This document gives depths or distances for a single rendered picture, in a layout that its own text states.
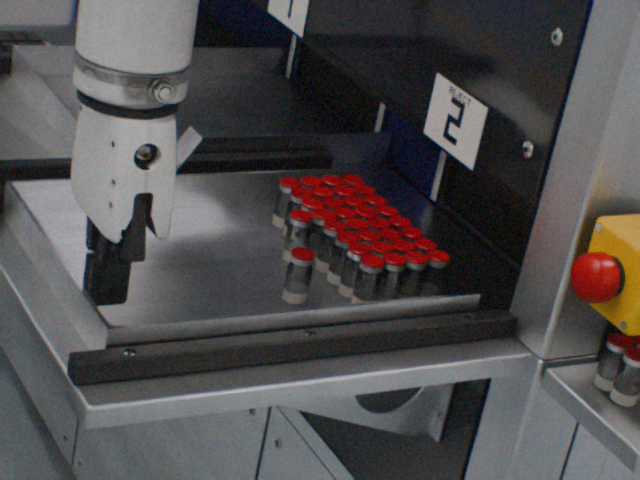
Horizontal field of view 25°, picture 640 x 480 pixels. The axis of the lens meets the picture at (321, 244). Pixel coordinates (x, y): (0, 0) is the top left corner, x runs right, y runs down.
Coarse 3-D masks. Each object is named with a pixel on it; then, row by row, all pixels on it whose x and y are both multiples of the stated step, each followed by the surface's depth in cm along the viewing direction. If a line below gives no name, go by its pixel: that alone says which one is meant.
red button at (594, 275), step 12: (588, 252) 112; (600, 252) 112; (576, 264) 112; (588, 264) 111; (600, 264) 110; (612, 264) 111; (576, 276) 112; (588, 276) 111; (600, 276) 110; (612, 276) 110; (576, 288) 112; (588, 288) 111; (600, 288) 110; (612, 288) 111; (588, 300) 112; (600, 300) 111
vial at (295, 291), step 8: (288, 264) 123; (296, 264) 122; (304, 264) 122; (288, 272) 123; (296, 272) 122; (304, 272) 122; (312, 272) 123; (288, 280) 123; (296, 280) 122; (304, 280) 122; (288, 288) 123; (296, 288) 123; (304, 288) 123; (288, 296) 123; (296, 296) 123; (304, 296) 123; (296, 304) 123
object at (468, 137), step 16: (432, 96) 134; (448, 96) 132; (464, 96) 130; (432, 112) 134; (448, 112) 132; (464, 112) 130; (480, 112) 128; (432, 128) 134; (464, 128) 130; (480, 128) 128; (448, 144) 132; (464, 144) 130; (464, 160) 130
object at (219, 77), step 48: (48, 48) 160; (240, 48) 172; (48, 96) 150; (192, 96) 164; (240, 96) 167; (288, 96) 170; (240, 144) 147; (288, 144) 150; (336, 144) 153; (384, 144) 156
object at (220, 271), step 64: (64, 192) 130; (192, 192) 137; (256, 192) 140; (64, 256) 124; (192, 256) 128; (256, 256) 130; (128, 320) 116; (192, 320) 111; (256, 320) 114; (320, 320) 117; (384, 320) 120
